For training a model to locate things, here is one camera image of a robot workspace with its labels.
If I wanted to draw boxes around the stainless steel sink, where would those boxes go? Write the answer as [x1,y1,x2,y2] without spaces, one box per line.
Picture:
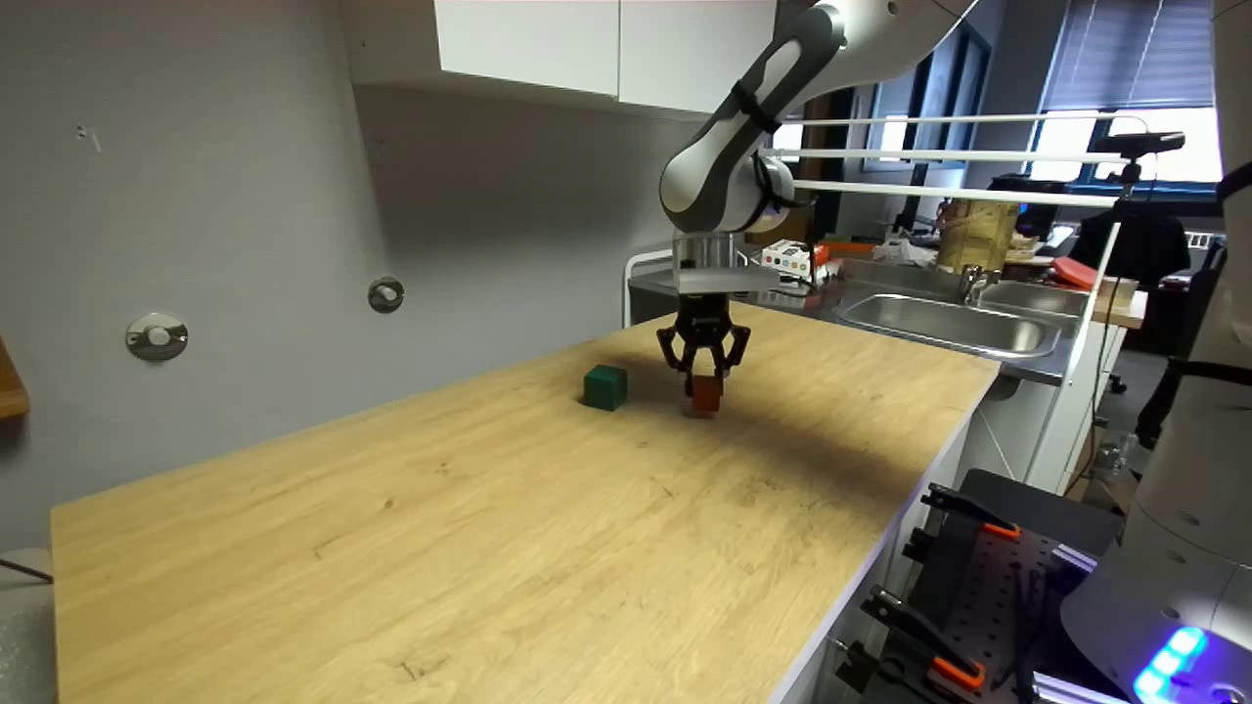
[836,286,1068,365]

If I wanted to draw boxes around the round grey wall socket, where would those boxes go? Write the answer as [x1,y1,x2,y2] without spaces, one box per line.
[126,308,192,365]

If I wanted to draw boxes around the black cable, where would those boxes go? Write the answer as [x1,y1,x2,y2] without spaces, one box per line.
[0,557,59,588]

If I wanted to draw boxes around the black clamp rack orange tips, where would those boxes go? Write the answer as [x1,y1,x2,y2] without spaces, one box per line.
[834,480,1127,704]

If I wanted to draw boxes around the black office chair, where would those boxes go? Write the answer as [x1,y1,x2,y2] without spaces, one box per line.
[1068,208,1195,292]

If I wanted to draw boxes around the blue window blinds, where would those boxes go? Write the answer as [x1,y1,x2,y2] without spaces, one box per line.
[1041,0,1226,113]

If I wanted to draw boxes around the white wall cabinet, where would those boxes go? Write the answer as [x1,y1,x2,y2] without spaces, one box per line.
[350,0,783,123]

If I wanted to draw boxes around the black camera on tripod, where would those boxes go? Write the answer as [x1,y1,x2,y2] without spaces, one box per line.
[1089,127,1190,199]

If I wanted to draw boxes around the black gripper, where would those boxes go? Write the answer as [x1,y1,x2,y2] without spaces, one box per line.
[652,292,757,399]

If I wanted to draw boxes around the red object by sink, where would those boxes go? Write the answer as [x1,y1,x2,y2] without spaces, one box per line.
[1050,253,1102,292]

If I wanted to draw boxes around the beige jug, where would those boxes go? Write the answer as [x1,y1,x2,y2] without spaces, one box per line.
[937,197,1020,278]

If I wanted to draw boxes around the green block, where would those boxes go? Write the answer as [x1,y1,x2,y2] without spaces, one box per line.
[578,362,630,415]

